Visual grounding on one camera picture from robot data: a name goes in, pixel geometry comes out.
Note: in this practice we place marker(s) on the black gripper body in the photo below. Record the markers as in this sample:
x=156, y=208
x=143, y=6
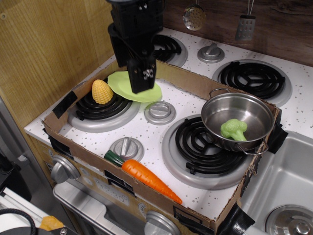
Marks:
x=133, y=28

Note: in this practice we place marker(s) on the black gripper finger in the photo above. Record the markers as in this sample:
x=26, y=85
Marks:
x=142, y=71

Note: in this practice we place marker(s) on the orange toy carrot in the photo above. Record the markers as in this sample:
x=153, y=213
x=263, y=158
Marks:
x=143, y=174

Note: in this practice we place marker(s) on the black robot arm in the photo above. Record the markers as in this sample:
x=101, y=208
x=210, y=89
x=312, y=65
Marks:
x=135, y=24

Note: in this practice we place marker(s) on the light green plastic plate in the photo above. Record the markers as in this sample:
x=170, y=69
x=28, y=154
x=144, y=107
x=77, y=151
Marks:
x=119, y=82

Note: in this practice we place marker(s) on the back left black burner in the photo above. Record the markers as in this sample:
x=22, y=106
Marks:
x=170, y=50

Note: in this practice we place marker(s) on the black burner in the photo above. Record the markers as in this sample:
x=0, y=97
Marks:
x=88, y=116
x=193, y=159
x=170, y=50
x=261, y=79

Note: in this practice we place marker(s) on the cardboard fence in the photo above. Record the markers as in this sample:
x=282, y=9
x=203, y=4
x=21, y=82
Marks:
x=203, y=212

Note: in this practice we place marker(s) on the silver knob centre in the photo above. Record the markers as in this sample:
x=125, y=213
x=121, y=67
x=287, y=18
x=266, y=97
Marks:
x=160, y=113

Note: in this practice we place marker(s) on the yellow toy corn cob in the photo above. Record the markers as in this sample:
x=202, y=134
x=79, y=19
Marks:
x=101, y=92

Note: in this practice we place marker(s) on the hanging metal strainer spoon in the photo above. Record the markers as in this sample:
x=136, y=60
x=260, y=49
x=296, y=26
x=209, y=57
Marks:
x=194, y=16

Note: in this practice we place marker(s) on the front left black burner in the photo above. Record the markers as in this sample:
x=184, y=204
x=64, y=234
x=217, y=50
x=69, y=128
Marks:
x=88, y=116

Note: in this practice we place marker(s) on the silver knob back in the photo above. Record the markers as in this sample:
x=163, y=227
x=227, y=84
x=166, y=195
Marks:
x=211, y=54

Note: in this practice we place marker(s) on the silver knob front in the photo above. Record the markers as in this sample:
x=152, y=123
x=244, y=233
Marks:
x=128, y=148

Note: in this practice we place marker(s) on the front right black burner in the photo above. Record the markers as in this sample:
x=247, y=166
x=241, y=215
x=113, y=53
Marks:
x=193, y=159

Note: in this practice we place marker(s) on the stainless steel pot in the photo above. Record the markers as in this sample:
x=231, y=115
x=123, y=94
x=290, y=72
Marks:
x=244, y=107

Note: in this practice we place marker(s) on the green toy broccoli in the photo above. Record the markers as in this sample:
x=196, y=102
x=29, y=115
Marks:
x=234, y=129

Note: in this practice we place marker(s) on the hanging grey spatula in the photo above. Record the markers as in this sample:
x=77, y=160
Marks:
x=246, y=24

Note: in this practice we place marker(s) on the back right black burner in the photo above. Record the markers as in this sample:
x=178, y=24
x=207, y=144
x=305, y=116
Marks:
x=261, y=79

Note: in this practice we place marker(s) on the silver oven knob left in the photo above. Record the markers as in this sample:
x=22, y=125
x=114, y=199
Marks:
x=63, y=170

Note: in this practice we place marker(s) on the silver oven knob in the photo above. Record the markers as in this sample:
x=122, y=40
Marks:
x=63, y=170
x=158, y=224

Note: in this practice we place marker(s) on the silver oven knob right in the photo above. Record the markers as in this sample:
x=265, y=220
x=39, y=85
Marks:
x=158, y=224

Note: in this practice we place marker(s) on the orange object lower left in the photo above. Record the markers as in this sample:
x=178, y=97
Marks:
x=50, y=223

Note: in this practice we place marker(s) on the silver sink basin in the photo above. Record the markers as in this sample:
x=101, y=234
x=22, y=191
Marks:
x=283, y=178

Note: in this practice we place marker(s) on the silver sink drain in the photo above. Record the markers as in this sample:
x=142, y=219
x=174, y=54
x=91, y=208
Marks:
x=290, y=220

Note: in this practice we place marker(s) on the oven door handle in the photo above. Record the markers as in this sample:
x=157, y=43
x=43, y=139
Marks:
x=97, y=214

